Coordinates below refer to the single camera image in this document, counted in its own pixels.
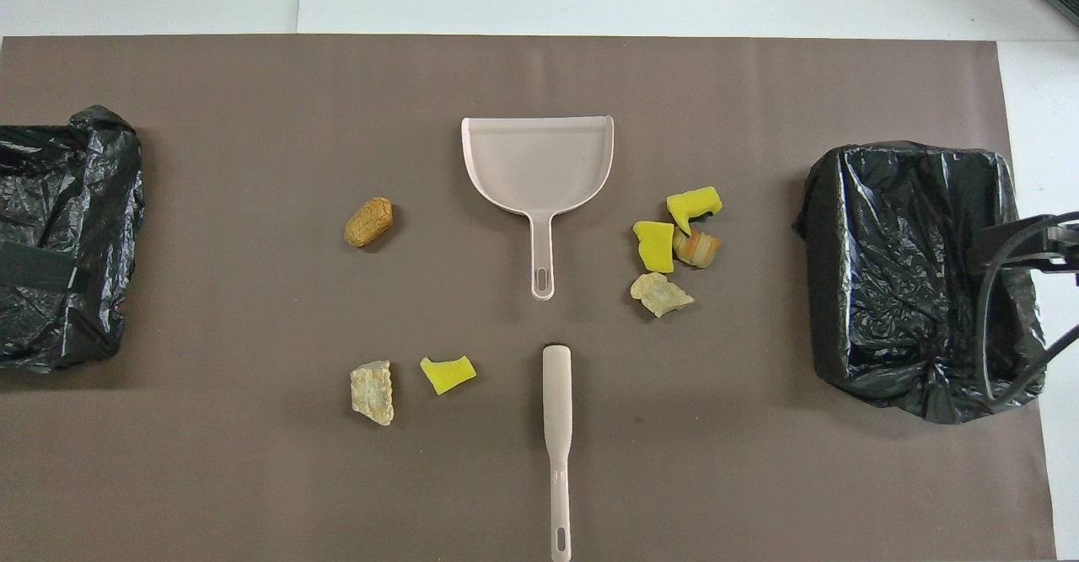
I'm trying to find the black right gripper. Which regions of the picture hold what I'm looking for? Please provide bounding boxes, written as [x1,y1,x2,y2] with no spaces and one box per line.
[971,213,1079,276]

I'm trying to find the orange striped foam chunk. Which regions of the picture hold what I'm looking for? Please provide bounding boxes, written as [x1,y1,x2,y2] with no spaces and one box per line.
[672,227,723,269]

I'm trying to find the notched yellow sponge piece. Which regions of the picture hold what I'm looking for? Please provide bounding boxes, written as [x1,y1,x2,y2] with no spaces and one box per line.
[666,185,724,236]

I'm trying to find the brown oval foam chunk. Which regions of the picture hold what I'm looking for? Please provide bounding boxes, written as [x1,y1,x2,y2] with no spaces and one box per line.
[344,196,395,249]

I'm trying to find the pale green foam chunk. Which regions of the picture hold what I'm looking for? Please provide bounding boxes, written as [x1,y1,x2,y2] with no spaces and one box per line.
[630,271,695,319]

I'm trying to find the squarish yellow sponge piece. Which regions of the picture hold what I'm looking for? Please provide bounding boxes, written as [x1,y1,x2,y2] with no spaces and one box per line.
[632,220,676,275]

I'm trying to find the pale and orange foam chunk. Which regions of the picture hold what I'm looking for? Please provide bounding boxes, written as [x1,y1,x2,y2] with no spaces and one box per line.
[350,360,395,426]

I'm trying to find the small yellow sponge piece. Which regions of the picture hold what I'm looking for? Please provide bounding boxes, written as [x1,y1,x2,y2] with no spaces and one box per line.
[420,356,477,396]

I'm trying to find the beige hand brush black bristles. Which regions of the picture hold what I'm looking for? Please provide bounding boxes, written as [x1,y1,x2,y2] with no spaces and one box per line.
[542,344,573,562]

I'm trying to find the pale pink plastic dustpan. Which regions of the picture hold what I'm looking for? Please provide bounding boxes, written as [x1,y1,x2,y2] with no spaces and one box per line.
[460,115,615,302]

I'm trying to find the crumpled bin black bag liner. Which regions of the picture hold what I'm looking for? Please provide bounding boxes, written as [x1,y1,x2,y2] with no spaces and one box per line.
[0,105,146,373]

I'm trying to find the open bin black bag liner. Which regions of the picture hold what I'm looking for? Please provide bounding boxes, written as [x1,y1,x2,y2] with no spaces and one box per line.
[792,141,1049,426]

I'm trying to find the brown paper table mat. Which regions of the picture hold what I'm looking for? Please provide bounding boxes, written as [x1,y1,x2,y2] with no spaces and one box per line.
[0,35,1056,562]

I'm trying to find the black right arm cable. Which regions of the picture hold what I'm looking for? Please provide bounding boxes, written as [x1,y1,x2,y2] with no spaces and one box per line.
[975,238,1079,404]

